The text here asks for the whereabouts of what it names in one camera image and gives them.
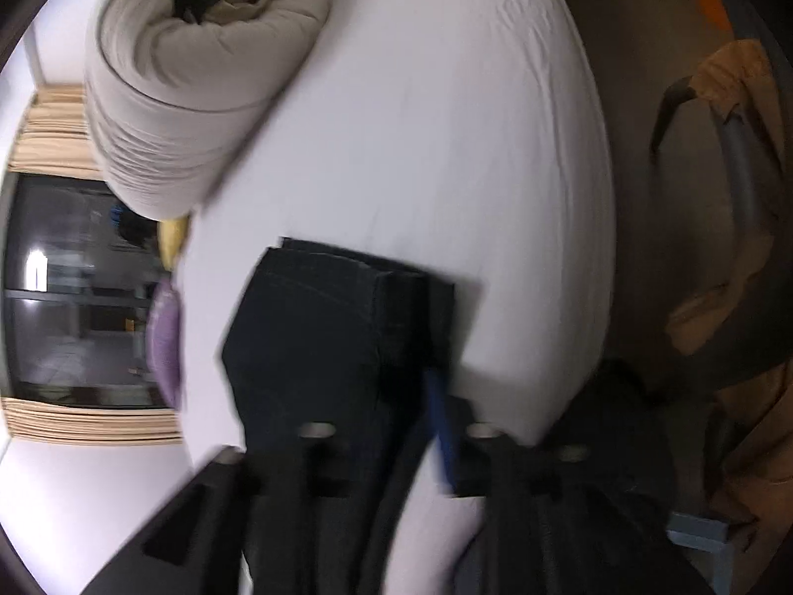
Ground yellow pillow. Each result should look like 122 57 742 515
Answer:
155 214 191 269

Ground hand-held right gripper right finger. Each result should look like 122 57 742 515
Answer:
423 368 713 595

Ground glass window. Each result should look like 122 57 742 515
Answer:
3 172 180 411

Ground beige curtain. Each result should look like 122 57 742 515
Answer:
3 397 187 445
7 85 105 179

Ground chair with tan clothes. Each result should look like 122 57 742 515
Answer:
666 39 793 525

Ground dark jacket behind window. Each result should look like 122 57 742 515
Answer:
110 198 159 250

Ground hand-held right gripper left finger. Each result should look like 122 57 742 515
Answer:
80 421 431 595

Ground black denim pants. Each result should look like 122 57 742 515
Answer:
222 237 457 450

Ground purple pillow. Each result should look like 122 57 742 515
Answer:
145 278 185 411

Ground rolled beige duvet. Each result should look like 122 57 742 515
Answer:
83 0 354 221

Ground grey-blue box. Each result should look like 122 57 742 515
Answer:
666 511 731 565

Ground white bed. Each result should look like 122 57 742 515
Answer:
173 0 621 595

